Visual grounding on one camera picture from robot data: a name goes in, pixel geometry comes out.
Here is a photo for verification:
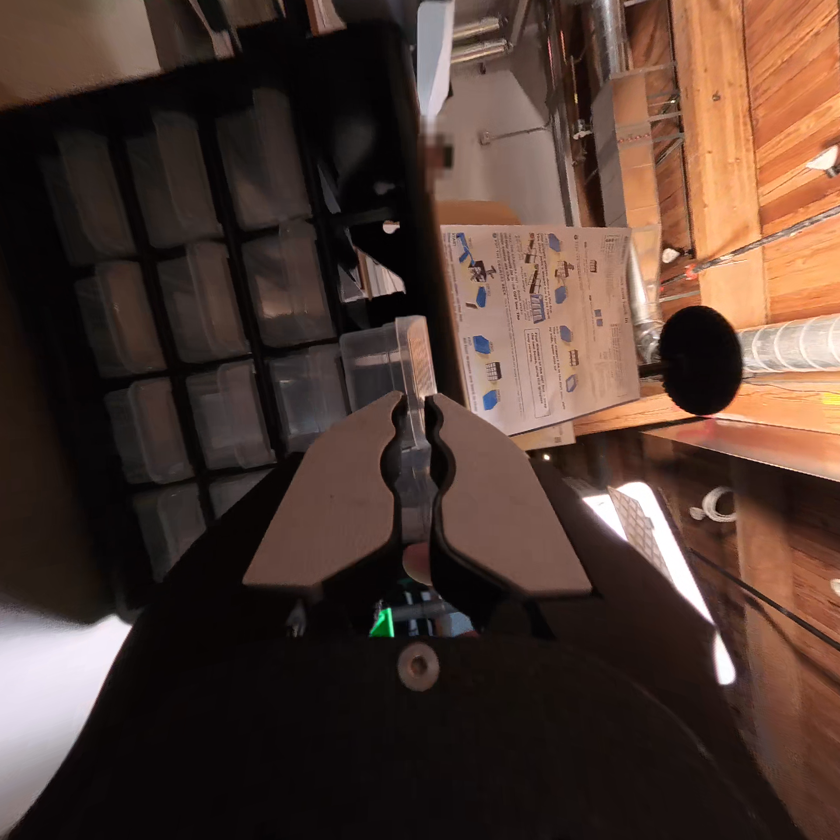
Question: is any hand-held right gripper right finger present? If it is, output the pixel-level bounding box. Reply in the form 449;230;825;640
424;392;596;603

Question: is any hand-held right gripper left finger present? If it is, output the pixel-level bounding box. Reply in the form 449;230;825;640
241;390;406;599

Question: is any clear plastic parts drawer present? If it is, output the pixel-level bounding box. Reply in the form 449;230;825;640
340;316;438;546

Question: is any black drawer cabinet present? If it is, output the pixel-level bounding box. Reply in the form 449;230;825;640
0;26;462;624

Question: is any grey desk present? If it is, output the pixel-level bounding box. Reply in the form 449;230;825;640
0;0;237;834

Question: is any printed instruction sheet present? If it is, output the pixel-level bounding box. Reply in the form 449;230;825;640
441;224;642;437

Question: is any grid of clear drawers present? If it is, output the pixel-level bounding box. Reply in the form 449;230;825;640
39;88;342;585

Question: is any white cable coil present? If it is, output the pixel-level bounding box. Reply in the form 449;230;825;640
689;486;736;524

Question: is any silver air duct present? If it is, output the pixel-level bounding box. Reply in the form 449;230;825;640
735;314;840;376

